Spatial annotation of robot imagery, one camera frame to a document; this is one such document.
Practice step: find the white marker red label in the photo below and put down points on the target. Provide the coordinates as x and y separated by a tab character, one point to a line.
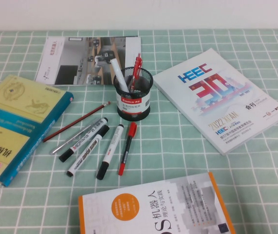
82	140

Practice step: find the red pencil with eraser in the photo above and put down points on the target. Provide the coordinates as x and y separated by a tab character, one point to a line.
78	120

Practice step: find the white board marker black cap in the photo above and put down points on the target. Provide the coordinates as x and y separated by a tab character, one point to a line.
87	151

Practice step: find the white marker pen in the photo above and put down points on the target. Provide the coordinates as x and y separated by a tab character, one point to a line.
118	73

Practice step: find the white photo brochure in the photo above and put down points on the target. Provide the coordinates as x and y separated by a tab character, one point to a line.
80	61

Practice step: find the white HEEC exhibition catalogue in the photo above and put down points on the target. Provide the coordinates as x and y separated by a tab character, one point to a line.
216	102

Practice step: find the black mesh pen holder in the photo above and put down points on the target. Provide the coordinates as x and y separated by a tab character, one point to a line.
132	107

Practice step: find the black pen red cap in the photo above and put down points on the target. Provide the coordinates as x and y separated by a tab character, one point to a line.
127	148

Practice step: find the orange and white robotics book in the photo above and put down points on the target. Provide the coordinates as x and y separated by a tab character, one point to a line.
158	209

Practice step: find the silver pen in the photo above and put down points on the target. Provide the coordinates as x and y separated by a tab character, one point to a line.
73	139

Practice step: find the green checked tablecloth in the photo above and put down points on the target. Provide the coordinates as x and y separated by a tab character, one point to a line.
177	165

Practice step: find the red ballpoint pen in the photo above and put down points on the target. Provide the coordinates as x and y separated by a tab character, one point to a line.
136	70

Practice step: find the yellow and teal hardcover book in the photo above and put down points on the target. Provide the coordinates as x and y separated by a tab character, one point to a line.
19	126

